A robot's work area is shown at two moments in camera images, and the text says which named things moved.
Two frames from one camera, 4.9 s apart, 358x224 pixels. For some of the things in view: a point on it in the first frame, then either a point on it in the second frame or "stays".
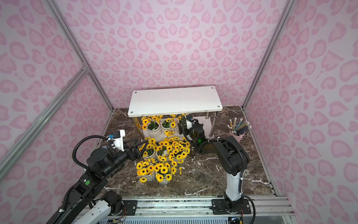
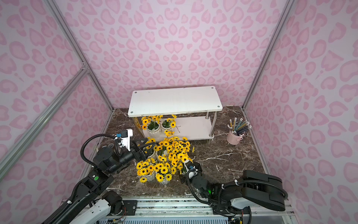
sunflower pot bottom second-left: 168,123 stays
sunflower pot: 151,148 stays
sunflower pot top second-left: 178,148 stays
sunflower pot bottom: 180,118 -> 180,157
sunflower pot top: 167,147 stays
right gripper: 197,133 -> 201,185
